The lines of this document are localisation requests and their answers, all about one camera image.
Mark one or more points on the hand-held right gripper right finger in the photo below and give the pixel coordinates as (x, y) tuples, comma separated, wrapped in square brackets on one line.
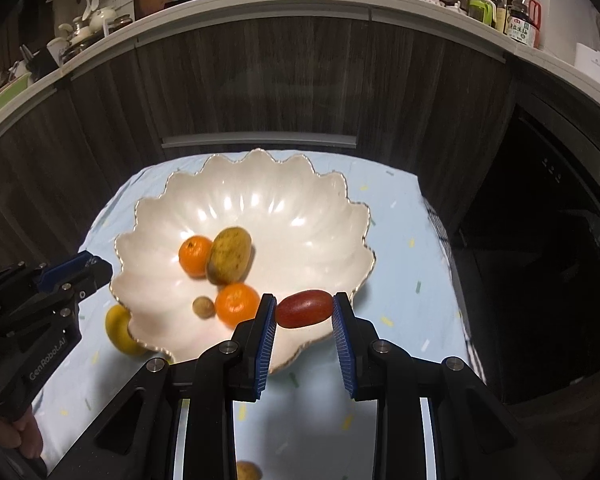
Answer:
[(342, 345)]

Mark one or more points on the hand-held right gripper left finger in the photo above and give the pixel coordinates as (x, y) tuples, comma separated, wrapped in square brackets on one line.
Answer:
[(265, 345)]

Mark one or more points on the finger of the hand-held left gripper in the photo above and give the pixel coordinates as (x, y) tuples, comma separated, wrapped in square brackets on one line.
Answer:
[(15, 275), (72, 270)]

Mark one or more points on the orange tangerine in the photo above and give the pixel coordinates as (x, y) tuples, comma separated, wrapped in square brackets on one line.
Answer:
[(195, 257), (236, 305)]

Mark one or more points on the red cherry tomato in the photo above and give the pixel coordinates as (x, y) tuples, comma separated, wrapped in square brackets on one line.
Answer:
[(304, 309)]

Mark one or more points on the brown longan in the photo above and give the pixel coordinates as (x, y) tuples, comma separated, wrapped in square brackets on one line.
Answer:
[(248, 471), (203, 307)]

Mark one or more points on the yellow mango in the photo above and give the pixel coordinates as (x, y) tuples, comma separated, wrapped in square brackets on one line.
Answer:
[(230, 255)]

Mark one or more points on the white scalloped ceramic bowl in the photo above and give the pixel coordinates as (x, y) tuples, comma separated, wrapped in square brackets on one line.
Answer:
[(290, 230)]

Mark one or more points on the person's left hand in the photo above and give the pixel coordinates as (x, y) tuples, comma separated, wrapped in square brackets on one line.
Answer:
[(27, 435)]

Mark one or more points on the light blue patterned cloth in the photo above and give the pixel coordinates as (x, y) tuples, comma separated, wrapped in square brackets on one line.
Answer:
[(405, 285)]

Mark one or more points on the green bowl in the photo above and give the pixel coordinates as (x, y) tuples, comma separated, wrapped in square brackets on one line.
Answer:
[(5, 97)]

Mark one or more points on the black built-in dishwasher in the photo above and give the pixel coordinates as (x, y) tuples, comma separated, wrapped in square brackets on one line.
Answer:
[(540, 270)]

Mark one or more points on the white teapot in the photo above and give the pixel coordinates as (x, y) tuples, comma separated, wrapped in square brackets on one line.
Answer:
[(101, 19)]

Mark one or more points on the green oil bottle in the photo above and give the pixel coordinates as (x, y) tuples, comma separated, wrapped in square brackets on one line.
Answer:
[(480, 10)]

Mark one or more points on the dark soy sauce bottle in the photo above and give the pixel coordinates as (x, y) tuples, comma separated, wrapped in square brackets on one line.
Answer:
[(522, 22)]

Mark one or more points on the white cardboard box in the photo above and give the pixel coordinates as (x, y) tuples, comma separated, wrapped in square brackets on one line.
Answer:
[(597, 62)]

